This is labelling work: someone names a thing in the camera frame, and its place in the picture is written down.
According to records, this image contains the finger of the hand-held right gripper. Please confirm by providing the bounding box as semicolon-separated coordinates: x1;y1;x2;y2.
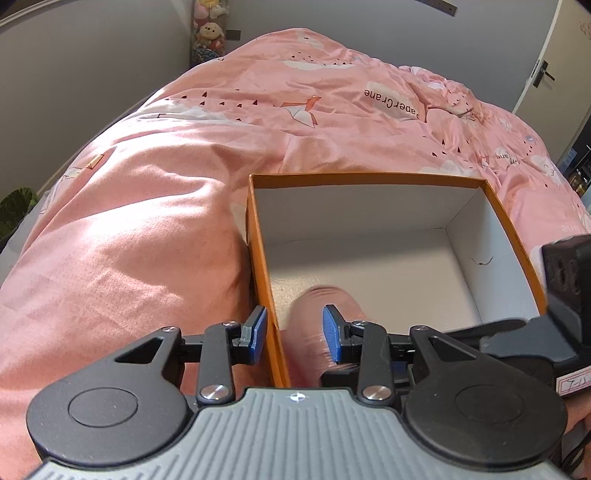
442;319;529;346

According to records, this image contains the pink fabric pouch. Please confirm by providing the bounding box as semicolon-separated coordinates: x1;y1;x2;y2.
281;285;370;388

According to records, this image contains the green plant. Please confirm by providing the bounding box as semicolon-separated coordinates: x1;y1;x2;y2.
0;187;40;241

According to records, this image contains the orange cardboard box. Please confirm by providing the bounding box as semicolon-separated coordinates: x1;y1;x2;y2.
246;172;550;388

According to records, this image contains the white door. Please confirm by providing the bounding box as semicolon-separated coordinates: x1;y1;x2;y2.
512;0;591;126

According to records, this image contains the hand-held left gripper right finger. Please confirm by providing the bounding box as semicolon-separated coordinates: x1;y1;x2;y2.
322;304;483;403

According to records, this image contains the black door handle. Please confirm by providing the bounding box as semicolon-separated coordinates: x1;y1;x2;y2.
532;59;556;88

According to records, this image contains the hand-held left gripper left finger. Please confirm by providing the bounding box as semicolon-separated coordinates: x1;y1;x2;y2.
111;305;269;408

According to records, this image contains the grey wall panel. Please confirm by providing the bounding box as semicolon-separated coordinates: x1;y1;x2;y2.
416;0;459;16

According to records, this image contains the clear tube of plush toys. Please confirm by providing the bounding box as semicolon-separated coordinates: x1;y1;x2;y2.
191;0;230;65

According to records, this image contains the pink printed blanket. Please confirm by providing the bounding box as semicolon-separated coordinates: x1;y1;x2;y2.
0;28;591;480

